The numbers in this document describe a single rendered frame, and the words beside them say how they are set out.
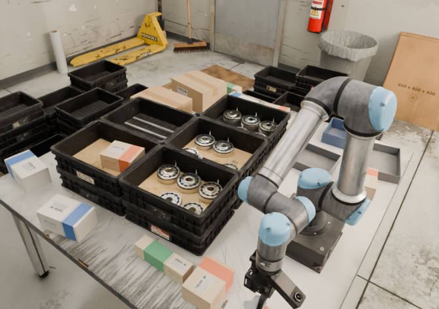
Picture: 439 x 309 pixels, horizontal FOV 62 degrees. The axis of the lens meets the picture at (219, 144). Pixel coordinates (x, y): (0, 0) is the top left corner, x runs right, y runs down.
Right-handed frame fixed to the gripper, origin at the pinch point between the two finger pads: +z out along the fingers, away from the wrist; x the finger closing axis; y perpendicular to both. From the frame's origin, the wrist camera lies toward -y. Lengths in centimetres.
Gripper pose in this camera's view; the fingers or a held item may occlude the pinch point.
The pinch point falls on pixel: (268, 307)
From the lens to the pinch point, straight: 120.8
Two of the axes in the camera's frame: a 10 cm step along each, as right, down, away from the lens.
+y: -8.1, -3.5, 4.6
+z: -0.3, 8.2, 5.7
